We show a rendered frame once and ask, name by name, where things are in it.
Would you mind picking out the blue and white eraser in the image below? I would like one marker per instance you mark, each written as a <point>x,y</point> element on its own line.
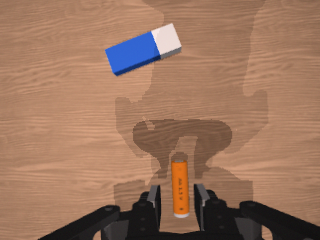
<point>144,49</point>

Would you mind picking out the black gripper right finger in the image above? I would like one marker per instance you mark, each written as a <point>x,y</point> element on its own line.
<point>219,221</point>

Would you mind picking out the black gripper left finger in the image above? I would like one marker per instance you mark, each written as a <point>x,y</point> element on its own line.
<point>135,224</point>

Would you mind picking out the orange aa battery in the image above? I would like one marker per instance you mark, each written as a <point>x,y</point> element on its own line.
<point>180,190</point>

